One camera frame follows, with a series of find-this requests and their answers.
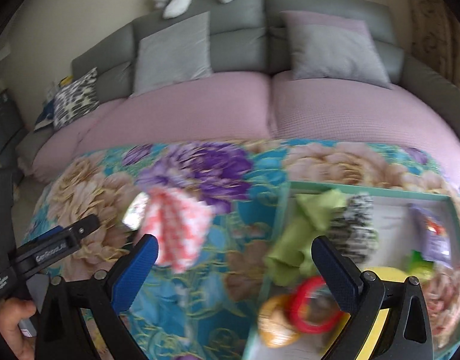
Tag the floral quilted blanket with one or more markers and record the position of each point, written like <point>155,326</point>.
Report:
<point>205,311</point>

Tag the grey pillow left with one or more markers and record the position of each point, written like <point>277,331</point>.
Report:
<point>176,54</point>

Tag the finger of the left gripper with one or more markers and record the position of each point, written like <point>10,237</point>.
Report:
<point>55,244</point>

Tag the dark cabinet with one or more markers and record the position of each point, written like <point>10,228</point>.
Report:
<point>12,130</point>

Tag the blue item behind pillow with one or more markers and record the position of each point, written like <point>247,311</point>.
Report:
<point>46,117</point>

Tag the grey purple pillow right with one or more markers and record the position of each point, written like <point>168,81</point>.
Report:
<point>325,46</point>

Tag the red tape roll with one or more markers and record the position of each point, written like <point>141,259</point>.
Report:
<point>312,309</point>

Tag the teal white tray box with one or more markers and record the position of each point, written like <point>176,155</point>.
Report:
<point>375,229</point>

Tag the pink sofa seat cover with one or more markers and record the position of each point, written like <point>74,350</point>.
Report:
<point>251,105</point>

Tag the pink white fluffy cloth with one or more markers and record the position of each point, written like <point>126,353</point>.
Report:
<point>180,223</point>

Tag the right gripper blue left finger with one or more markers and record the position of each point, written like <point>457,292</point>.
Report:
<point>130,272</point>

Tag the person's left hand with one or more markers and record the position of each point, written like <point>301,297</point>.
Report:
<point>12,311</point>

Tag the leopard print scrunchie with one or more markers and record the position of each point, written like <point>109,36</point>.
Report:
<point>352,231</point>

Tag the green tissue pack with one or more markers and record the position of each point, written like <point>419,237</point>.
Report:
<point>135,213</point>

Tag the purple cartoon tissue pack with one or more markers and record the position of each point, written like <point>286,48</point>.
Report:
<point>434,241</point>

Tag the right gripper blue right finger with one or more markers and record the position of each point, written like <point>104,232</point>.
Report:
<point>340,274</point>

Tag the green yellow sponge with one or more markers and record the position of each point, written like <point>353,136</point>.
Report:
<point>401,329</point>

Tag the green cloth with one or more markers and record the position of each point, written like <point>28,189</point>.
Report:
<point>289,259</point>

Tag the grey sofa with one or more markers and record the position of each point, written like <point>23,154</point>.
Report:
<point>251,36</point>

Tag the beige tape roll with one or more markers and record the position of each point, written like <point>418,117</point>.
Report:
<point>274,327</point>

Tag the black white patterned pillow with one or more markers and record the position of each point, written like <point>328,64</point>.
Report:
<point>76,100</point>

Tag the beige patterned curtain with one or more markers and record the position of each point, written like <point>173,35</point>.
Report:
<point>436,37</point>

